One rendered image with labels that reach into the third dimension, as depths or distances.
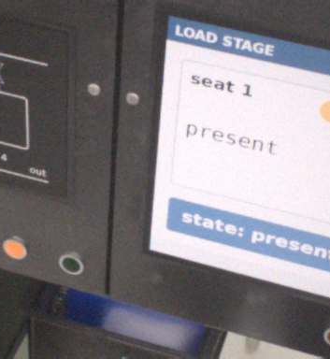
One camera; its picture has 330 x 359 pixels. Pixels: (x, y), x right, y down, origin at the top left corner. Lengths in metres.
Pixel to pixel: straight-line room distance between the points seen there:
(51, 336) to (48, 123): 0.53
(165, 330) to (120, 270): 0.50
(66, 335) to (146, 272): 0.43
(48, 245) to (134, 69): 0.20
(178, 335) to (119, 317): 0.08
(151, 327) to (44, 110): 0.62
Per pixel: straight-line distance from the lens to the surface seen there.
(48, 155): 0.79
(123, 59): 0.72
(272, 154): 0.73
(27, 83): 0.76
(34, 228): 0.85
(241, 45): 0.69
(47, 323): 1.25
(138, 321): 1.35
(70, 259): 0.85
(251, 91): 0.70
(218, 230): 0.78
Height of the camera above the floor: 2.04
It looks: 42 degrees down
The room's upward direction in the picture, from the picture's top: 4 degrees clockwise
